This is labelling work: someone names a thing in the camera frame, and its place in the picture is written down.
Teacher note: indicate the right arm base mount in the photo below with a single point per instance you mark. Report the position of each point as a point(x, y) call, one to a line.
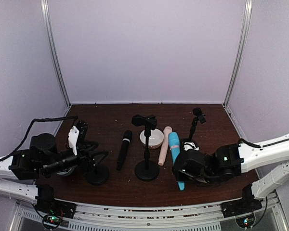
point(243, 210)

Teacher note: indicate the aluminium frame post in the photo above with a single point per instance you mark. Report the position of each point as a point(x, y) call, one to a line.
point(240, 50)
point(54, 55)

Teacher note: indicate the right aluminium frame post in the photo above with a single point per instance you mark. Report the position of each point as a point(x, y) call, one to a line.
point(240, 50)

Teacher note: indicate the white ceramic bowl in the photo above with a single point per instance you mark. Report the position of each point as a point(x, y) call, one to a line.
point(155, 140)

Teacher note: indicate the black front microphone stand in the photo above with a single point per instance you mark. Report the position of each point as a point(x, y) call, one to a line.
point(146, 170)

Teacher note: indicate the black left microphone stand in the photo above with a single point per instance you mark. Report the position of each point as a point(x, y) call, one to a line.
point(96, 175)

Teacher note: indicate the black rear microphone stand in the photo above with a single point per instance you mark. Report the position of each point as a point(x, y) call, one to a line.
point(199, 116)

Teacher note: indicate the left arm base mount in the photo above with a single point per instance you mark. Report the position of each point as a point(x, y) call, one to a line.
point(51, 210)

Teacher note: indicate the pale green ceramic bowl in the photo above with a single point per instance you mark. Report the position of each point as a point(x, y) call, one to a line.
point(65, 173)

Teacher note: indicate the black microphone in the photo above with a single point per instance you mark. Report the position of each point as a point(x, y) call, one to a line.
point(127, 137)

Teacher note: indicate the beige microphone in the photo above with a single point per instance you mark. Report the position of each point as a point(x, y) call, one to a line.
point(164, 148)

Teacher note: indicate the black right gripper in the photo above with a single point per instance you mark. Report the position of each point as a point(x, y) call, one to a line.
point(177, 175)

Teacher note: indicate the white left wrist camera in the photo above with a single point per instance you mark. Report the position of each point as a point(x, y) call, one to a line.
point(72, 139)

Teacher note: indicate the black microphone stand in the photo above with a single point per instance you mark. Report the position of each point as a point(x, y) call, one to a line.
point(199, 116)
point(146, 170)
point(96, 175)

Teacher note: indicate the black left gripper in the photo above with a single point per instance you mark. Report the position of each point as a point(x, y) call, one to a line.
point(84, 156)

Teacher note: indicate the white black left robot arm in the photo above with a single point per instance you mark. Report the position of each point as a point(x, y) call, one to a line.
point(42, 158)

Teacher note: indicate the blue microphone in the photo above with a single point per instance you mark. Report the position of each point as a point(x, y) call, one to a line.
point(174, 145)

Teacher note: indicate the left aluminium frame post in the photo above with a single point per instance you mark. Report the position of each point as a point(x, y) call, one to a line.
point(54, 55)

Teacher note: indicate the metal front rail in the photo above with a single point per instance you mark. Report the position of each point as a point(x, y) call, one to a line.
point(202, 217)

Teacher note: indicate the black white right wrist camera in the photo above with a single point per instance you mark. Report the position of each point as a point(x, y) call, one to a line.
point(190, 146)

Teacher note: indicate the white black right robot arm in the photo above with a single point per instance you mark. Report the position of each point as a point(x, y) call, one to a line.
point(230, 161)

